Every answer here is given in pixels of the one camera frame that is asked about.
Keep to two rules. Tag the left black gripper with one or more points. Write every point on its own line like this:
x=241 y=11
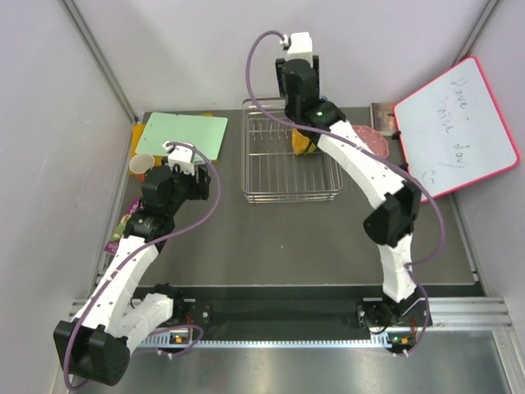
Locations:
x=198 y=190

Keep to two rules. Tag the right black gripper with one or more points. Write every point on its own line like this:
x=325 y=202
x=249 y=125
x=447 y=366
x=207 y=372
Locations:
x=280 y=75

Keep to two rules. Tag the orange polka dot plate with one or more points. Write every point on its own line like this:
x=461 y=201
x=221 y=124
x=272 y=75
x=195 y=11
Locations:
x=299 y=142

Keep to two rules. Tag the green polka dot plate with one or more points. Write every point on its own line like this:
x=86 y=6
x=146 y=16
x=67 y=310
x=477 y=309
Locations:
x=312 y=148

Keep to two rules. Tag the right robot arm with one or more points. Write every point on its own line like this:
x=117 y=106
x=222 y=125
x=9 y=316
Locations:
x=394 y=200

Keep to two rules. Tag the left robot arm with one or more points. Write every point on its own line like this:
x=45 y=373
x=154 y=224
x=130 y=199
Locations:
x=98 y=342

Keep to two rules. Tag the orange mug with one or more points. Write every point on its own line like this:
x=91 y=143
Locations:
x=140 y=164

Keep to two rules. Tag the treehouse paperback book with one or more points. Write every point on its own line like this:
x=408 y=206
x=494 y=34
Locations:
x=112 y=246

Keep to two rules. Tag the light green cutting board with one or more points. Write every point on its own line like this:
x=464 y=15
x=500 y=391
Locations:
x=180 y=131

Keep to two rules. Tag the yellow cutting board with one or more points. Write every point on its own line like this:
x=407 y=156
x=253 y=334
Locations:
x=137 y=135

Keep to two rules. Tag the pink polka dot plate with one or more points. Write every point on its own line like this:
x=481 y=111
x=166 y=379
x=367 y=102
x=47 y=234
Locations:
x=373 y=139

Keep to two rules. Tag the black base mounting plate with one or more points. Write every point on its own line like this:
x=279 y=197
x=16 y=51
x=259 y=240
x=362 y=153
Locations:
x=273 y=311

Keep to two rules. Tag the pink framed whiteboard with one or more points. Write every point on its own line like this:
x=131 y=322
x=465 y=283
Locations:
x=452 y=131

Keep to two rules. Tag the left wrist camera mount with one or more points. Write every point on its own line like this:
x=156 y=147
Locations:
x=180 y=156

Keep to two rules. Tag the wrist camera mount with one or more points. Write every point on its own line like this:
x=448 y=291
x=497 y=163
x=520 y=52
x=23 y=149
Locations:
x=298 y=46
x=180 y=156

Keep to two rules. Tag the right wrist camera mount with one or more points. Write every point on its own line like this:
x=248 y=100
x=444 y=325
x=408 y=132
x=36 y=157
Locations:
x=298 y=46

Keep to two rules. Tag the metal wire dish rack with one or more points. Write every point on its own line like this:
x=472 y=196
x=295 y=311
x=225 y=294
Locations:
x=270 y=170

